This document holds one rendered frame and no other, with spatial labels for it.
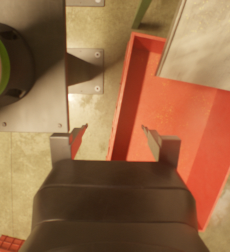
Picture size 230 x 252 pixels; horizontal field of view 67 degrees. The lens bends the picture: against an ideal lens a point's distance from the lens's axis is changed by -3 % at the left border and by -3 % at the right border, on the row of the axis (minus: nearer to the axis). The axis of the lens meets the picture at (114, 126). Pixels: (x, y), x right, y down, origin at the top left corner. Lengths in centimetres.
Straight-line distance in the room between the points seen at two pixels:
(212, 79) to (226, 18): 13
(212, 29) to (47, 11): 31
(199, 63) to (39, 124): 37
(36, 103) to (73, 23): 100
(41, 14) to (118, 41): 94
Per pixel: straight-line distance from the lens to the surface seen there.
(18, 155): 158
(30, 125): 39
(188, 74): 46
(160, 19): 134
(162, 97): 75
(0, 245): 208
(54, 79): 36
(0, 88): 31
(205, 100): 81
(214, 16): 43
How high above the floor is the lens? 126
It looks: 74 degrees down
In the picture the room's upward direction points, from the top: 179 degrees clockwise
